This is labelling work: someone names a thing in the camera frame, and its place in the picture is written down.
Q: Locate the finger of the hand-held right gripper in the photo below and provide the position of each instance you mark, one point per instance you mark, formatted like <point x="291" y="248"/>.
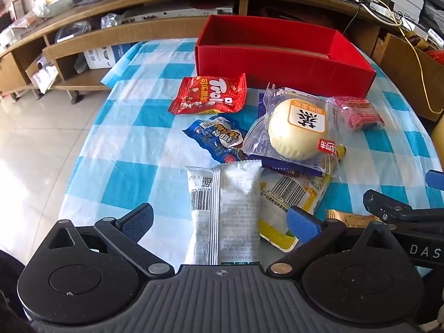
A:
<point x="436" y="179"/>
<point x="378" y="203"/>

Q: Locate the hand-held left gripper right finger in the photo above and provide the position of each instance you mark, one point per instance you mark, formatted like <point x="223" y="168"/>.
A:
<point x="305" y="223"/>

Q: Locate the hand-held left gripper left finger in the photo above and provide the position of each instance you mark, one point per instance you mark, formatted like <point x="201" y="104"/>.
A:
<point x="138" y="220"/>

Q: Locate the golden brown snack packet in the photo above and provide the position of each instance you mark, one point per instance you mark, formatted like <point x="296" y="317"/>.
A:
<point x="350" y="219"/>

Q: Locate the yellow snack packet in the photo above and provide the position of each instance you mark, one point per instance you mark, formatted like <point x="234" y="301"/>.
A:
<point x="295" y="190"/>

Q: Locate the purple snack packet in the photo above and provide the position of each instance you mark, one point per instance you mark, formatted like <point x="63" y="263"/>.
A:
<point x="284" y="168"/>

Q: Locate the white silver snack packet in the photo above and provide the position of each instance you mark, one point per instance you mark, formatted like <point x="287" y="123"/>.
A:
<point x="225" y="215"/>

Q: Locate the pink candy packet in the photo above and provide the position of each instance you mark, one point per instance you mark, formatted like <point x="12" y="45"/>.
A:
<point x="357" y="112"/>

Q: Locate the round cake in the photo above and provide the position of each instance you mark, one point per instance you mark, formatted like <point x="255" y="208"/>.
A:
<point x="295" y="125"/>

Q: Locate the blue snack packet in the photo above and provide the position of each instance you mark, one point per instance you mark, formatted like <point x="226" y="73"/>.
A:
<point x="211" y="135"/>

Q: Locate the red snack packet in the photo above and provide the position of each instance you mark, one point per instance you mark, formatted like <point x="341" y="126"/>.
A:
<point x="208" y="93"/>

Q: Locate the red cardboard box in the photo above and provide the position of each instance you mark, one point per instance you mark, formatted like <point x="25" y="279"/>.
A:
<point x="277" y="62"/>

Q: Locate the blue checkered tablecloth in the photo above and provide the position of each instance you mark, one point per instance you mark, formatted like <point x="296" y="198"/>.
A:
<point x="138" y="152"/>

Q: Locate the brown wooden side cabinet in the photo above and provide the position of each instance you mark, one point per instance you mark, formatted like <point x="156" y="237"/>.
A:
<point x="402" y="76"/>

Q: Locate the white power strip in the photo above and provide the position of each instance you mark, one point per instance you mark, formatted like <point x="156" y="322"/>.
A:
<point x="416" y="27"/>

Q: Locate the white and blue carton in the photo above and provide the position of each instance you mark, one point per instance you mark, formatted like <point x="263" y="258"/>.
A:
<point x="104" y="57"/>

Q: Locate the silver media player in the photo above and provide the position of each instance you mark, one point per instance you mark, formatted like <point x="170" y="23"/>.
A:
<point x="166" y="16"/>

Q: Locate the wooden television stand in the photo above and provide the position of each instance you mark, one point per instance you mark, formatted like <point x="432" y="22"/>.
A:
<point x="156" y="0"/>

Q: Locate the clear plastic bag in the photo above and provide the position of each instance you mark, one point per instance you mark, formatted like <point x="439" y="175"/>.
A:
<point x="52" y="5"/>

